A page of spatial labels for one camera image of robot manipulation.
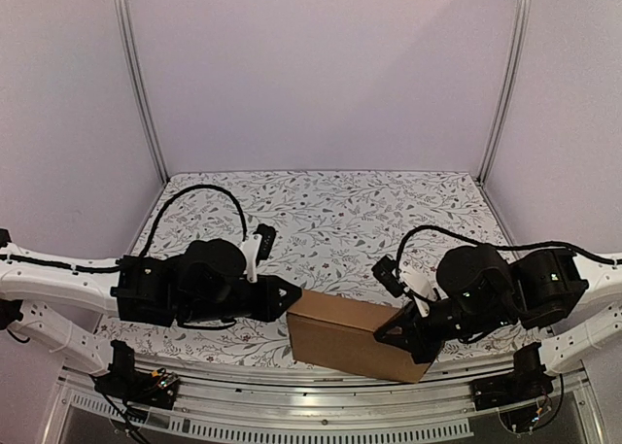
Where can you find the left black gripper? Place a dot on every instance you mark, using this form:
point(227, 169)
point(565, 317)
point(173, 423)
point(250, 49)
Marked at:
point(291, 295)

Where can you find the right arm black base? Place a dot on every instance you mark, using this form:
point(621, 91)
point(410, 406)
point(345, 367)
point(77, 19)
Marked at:
point(527, 380)

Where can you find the left aluminium frame post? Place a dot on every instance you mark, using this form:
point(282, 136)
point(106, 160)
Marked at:
point(139, 89)

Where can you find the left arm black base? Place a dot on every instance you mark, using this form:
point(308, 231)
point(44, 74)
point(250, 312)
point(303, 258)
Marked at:
point(158, 388)

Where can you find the brown cardboard paper box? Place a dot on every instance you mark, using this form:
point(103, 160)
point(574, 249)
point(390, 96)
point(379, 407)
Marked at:
point(338, 333)

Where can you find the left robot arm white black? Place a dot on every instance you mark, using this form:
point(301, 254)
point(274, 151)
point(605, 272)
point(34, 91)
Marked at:
point(134, 289)

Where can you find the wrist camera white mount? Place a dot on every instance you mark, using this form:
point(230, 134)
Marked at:
point(257, 248)
point(403, 280)

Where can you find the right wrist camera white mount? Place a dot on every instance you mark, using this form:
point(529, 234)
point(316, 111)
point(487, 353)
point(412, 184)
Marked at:
point(403, 280)

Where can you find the front aluminium rail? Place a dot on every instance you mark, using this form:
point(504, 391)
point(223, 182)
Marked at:
point(220, 403)

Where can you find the floral patterned table mat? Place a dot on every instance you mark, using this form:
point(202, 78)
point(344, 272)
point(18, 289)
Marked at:
point(332, 227)

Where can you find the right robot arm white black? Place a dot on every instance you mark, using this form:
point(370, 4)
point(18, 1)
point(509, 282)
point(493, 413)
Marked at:
point(549, 284)

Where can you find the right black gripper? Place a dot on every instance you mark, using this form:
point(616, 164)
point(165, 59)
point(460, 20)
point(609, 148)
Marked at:
point(423, 327)

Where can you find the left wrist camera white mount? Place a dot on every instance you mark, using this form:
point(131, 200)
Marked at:
point(257, 248)

